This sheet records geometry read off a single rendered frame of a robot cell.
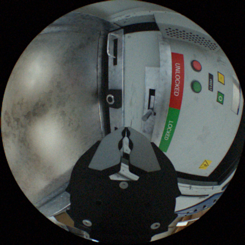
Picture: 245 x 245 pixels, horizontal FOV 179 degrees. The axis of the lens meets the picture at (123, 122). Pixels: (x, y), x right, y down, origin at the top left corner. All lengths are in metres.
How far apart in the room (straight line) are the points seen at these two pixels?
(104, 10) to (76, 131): 0.46
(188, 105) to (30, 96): 0.39
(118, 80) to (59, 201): 0.51
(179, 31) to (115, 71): 0.23
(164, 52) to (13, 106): 0.36
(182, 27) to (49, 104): 0.32
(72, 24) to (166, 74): 0.31
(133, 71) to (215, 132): 0.32
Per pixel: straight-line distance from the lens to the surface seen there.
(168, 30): 0.20
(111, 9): 0.39
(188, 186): 0.47
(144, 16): 0.33
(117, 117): 0.32
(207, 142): 0.32
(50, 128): 0.25
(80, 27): 0.32
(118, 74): 0.29
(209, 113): 0.28
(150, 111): 0.25
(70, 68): 0.26
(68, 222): 0.91
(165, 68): 0.21
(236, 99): 0.35
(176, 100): 0.25
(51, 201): 0.45
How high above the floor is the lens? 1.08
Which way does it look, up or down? 28 degrees down
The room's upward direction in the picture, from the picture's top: 107 degrees clockwise
